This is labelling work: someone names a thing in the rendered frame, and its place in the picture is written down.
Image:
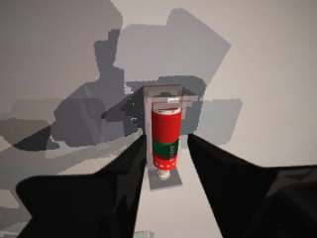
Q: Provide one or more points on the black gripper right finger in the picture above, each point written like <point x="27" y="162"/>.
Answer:
<point x="238" y="191"/>

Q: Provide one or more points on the red battery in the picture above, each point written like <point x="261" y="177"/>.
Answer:
<point x="165" y="137"/>

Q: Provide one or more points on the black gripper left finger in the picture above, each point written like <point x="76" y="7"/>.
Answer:
<point x="113" y="190"/>

